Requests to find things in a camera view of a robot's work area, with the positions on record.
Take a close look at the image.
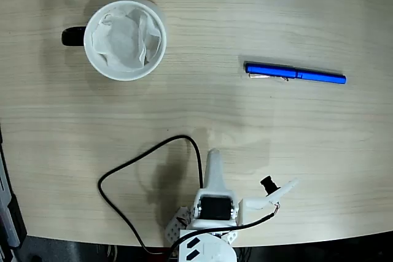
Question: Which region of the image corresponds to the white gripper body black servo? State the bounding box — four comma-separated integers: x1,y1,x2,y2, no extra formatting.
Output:
192,194,244,231

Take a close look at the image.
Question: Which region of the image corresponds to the blue pen with metal clip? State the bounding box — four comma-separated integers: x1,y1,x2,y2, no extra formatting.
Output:
244,61,348,86

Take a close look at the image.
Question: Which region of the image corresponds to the crumpled white tissue paper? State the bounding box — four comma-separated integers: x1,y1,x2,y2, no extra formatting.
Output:
91,7,163,72

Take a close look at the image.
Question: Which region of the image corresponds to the grey and black stand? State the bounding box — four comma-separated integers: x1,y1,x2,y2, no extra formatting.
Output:
0,123,28,258

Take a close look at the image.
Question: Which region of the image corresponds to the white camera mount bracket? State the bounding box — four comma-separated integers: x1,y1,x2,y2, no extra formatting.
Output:
238,177,301,225

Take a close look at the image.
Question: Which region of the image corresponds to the black wrist camera lens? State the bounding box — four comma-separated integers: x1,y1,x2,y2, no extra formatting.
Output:
260,175,282,197

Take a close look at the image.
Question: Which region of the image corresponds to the black camera cable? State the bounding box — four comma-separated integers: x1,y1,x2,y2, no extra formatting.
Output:
97,134,282,262

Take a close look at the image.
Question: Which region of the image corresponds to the white mug with black handle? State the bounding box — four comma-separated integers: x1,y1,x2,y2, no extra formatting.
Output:
60,0,168,82

